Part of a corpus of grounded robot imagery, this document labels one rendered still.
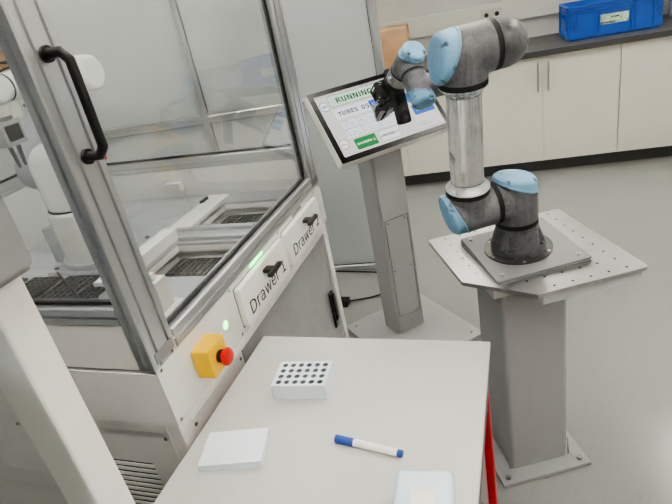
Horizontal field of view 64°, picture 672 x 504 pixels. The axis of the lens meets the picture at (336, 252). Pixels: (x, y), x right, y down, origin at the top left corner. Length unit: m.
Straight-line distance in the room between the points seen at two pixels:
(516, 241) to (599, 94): 2.87
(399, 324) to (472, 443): 1.54
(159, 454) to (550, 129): 3.64
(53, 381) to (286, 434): 0.62
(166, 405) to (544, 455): 1.30
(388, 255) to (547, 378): 0.90
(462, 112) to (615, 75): 3.06
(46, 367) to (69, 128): 0.47
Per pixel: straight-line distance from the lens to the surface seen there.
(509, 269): 1.55
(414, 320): 2.61
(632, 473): 2.09
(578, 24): 4.38
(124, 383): 1.21
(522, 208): 1.53
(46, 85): 0.98
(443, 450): 1.07
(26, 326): 0.61
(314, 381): 1.20
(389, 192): 2.29
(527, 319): 1.66
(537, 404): 1.87
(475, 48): 1.29
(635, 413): 2.28
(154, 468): 1.39
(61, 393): 0.64
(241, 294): 1.36
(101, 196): 1.02
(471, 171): 1.41
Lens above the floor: 1.54
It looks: 26 degrees down
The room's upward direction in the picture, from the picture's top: 12 degrees counter-clockwise
